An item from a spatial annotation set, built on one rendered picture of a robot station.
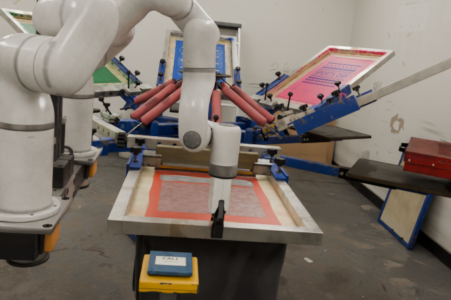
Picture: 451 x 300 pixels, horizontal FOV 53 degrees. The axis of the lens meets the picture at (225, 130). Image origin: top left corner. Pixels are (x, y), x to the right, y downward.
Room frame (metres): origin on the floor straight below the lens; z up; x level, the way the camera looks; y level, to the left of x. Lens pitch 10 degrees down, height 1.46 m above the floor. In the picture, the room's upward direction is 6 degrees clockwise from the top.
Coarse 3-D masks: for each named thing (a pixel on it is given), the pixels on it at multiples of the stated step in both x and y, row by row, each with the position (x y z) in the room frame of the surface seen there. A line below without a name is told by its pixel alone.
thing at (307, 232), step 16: (128, 176) 1.53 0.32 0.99; (272, 176) 1.72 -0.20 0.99; (128, 192) 1.36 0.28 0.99; (288, 192) 1.53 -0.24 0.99; (128, 208) 1.28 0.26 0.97; (288, 208) 1.44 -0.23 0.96; (304, 208) 1.38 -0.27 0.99; (112, 224) 1.13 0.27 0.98; (128, 224) 1.13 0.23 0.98; (144, 224) 1.14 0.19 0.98; (160, 224) 1.14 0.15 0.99; (176, 224) 1.15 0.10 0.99; (192, 224) 1.15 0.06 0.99; (208, 224) 1.17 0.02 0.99; (224, 224) 1.18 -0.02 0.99; (240, 224) 1.19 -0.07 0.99; (256, 224) 1.20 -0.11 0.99; (304, 224) 1.25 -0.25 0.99; (240, 240) 1.17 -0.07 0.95; (256, 240) 1.17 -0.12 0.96; (272, 240) 1.18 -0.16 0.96; (288, 240) 1.18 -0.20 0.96; (304, 240) 1.18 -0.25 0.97; (320, 240) 1.19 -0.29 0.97
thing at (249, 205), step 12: (252, 180) 1.76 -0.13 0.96; (240, 192) 1.58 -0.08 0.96; (252, 192) 1.60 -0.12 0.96; (240, 204) 1.45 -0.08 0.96; (252, 204) 1.47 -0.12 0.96; (264, 204) 1.48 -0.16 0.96; (228, 216) 1.33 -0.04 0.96; (240, 216) 1.34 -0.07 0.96; (252, 216) 1.35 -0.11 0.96; (264, 216) 1.37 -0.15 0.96; (276, 216) 1.38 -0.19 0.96
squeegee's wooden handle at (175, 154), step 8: (160, 152) 1.73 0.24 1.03; (168, 152) 1.74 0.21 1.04; (176, 152) 1.74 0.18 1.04; (184, 152) 1.74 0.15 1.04; (192, 152) 1.75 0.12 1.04; (200, 152) 1.75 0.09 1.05; (208, 152) 1.75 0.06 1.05; (240, 152) 1.77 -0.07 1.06; (248, 152) 1.78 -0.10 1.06; (256, 152) 1.80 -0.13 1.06; (168, 160) 1.74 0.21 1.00; (176, 160) 1.74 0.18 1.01; (184, 160) 1.74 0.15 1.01; (192, 160) 1.75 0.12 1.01; (200, 160) 1.75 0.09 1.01; (208, 160) 1.75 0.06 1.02; (240, 160) 1.77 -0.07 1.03; (248, 160) 1.77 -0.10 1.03; (256, 160) 1.78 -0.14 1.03; (248, 168) 1.77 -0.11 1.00
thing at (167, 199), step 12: (156, 180) 1.63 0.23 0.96; (156, 192) 1.49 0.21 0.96; (168, 192) 1.50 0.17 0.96; (180, 192) 1.51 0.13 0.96; (192, 192) 1.53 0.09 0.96; (204, 192) 1.54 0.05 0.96; (156, 204) 1.37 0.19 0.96; (168, 204) 1.38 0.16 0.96; (180, 204) 1.39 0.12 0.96; (192, 204) 1.41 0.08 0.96; (204, 204) 1.42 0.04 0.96; (156, 216) 1.27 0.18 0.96; (168, 216) 1.28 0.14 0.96; (180, 216) 1.29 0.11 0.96; (192, 216) 1.30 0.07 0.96; (204, 216) 1.31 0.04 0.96
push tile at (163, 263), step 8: (152, 256) 0.99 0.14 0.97; (160, 256) 0.99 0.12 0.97; (168, 256) 0.99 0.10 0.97; (176, 256) 1.00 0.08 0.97; (184, 256) 1.00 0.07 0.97; (152, 264) 0.95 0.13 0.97; (160, 264) 0.95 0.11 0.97; (168, 264) 0.96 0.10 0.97; (176, 264) 0.96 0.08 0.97; (184, 264) 0.96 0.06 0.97; (192, 264) 0.97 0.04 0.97; (152, 272) 0.92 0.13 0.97; (160, 272) 0.92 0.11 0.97; (168, 272) 0.93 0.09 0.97; (176, 272) 0.93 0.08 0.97; (184, 272) 0.93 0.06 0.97; (192, 272) 0.93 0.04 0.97
